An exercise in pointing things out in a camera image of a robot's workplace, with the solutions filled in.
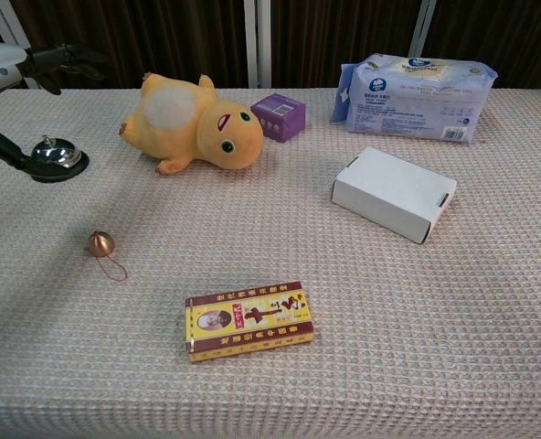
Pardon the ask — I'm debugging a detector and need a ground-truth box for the small purple box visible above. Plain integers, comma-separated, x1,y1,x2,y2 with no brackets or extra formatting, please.
249,92,307,144

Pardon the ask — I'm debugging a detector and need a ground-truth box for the dark brown curtain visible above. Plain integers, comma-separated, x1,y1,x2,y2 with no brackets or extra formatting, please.
0,0,541,91

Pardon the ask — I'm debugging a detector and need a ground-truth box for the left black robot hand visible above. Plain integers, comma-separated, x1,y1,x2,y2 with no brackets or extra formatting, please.
0,41,110,177

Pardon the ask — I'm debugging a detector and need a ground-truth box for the yellow red printed box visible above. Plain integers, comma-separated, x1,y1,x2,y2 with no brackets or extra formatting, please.
184,280,315,363

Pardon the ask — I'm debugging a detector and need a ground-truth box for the white double frame post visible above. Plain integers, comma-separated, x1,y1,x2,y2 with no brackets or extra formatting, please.
243,0,272,89

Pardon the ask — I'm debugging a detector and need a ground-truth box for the yellow plush chick toy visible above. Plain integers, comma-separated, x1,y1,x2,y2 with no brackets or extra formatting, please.
118,71,265,176

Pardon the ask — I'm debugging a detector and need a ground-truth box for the small golden bell red string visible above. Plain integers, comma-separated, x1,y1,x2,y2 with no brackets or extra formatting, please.
85,230,129,283

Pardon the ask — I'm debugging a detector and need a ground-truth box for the white cardboard box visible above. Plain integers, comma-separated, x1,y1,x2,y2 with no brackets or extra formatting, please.
330,145,458,245

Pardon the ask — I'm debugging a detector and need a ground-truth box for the silver call bell black base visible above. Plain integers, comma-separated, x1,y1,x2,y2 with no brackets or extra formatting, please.
23,134,90,184

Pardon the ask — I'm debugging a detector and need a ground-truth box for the beige waffle tablecloth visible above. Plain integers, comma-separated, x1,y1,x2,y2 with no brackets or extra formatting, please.
0,86,541,439

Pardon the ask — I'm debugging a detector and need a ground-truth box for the blue tissue pack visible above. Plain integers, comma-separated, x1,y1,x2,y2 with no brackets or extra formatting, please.
329,52,499,145

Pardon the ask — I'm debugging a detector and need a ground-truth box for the white slanted frame post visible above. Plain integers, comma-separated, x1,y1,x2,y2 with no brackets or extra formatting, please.
0,0,41,91

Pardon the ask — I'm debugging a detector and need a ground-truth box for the white thin frame post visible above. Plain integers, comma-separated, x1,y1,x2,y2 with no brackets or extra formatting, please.
408,0,437,59

